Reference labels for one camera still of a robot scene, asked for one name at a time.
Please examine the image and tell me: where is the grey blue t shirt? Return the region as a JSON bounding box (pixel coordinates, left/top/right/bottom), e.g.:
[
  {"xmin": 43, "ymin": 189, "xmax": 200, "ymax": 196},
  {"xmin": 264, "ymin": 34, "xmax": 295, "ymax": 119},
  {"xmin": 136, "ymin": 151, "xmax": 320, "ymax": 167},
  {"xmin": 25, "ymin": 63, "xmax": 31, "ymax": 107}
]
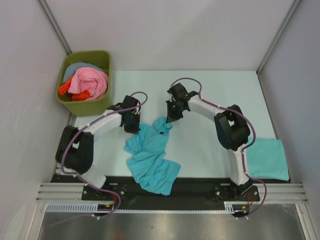
[{"xmin": 62, "ymin": 61, "xmax": 103, "ymax": 83}]

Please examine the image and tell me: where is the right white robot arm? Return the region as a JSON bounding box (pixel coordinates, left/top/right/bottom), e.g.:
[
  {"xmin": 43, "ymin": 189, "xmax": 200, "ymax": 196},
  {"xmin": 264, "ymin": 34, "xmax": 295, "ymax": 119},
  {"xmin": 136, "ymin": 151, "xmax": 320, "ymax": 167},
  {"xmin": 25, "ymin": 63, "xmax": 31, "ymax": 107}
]
[{"xmin": 166, "ymin": 83, "xmax": 253, "ymax": 201}]

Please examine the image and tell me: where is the cyan blue t shirt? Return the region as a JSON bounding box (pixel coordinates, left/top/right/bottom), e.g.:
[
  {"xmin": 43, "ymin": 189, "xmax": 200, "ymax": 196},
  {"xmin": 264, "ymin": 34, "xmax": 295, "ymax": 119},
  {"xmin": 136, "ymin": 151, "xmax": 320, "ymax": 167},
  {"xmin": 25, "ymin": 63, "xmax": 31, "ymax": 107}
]
[{"xmin": 124, "ymin": 116, "xmax": 181, "ymax": 196}]

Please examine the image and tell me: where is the orange red t shirt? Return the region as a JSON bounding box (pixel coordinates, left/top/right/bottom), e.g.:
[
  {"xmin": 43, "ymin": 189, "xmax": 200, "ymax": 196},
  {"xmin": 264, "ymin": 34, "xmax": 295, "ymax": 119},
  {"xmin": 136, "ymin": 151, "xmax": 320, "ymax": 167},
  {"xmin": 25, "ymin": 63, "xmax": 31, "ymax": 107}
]
[{"xmin": 58, "ymin": 76, "xmax": 92, "ymax": 101}]

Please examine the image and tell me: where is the olive green plastic bin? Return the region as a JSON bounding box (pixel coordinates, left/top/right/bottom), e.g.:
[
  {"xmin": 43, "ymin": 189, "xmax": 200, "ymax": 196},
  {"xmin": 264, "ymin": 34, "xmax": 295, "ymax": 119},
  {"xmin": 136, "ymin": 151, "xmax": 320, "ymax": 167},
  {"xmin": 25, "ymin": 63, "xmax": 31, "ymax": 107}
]
[{"xmin": 55, "ymin": 50, "xmax": 113, "ymax": 117}]

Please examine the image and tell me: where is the white slotted cable duct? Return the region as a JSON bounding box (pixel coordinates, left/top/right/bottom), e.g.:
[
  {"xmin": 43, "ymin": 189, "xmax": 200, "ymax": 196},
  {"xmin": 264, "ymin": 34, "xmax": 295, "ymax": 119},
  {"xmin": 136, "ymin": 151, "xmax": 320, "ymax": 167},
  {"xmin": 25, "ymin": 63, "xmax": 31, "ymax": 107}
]
[{"xmin": 46, "ymin": 202, "xmax": 249, "ymax": 214}]

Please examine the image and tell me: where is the aluminium extrusion rail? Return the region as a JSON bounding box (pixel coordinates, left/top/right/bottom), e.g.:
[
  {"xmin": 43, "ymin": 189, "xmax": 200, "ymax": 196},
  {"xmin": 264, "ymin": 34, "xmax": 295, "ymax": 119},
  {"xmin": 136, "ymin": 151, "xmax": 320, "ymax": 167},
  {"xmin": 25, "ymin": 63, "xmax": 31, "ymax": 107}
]
[{"xmin": 36, "ymin": 182, "xmax": 84, "ymax": 203}]

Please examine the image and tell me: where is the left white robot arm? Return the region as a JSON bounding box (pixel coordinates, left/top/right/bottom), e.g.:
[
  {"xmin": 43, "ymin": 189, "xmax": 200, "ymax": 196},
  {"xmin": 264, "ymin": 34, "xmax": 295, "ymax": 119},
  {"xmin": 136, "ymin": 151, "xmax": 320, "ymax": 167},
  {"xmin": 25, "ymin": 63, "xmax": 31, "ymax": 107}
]
[{"xmin": 55, "ymin": 95, "xmax": 142, "ymax": 200}]

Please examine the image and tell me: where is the folded teal t shirt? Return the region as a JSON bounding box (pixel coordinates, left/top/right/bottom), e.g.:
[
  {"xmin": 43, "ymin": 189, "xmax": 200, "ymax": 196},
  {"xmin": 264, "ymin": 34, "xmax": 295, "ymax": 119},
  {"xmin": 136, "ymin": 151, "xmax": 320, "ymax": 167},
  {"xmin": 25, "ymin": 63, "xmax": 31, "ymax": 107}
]
[{"xmin": 246, "ymin": 138, "xmax": 290, "ymax": 181}]

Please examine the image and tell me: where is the pink t shirt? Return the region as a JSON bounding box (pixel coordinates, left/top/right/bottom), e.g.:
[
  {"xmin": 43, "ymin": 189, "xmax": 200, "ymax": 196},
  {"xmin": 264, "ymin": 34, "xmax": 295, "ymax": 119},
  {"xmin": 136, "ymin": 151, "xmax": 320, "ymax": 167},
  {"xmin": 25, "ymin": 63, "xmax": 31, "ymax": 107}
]
[{"xmin": 68, "ymin": 67, "xmax": 109, "ymax": 101}]

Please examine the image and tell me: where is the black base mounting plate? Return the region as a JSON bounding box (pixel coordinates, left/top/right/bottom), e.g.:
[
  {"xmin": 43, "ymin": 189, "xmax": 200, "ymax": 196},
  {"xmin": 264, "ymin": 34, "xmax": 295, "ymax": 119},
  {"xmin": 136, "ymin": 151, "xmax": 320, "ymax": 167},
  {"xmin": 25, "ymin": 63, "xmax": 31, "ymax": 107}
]
[{"xmin": 49, "ymin": 173, "xmax": 293, "ymax": 211}]

